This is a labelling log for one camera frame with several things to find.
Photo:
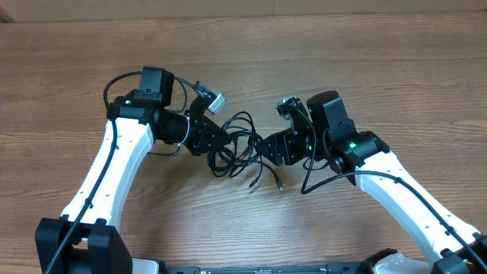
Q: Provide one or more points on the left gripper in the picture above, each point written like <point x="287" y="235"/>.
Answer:
<point x="202" y="141"/>

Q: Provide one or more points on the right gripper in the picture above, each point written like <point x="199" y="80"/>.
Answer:
<point x="282" y="145"/>

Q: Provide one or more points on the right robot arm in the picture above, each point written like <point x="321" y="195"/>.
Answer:
<point x="321" y="130"/>

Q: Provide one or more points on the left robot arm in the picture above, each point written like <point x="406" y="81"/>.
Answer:
<point x="85" y="237"/>

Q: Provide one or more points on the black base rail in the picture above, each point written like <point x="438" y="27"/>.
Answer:
<point x="329" y="268"/>

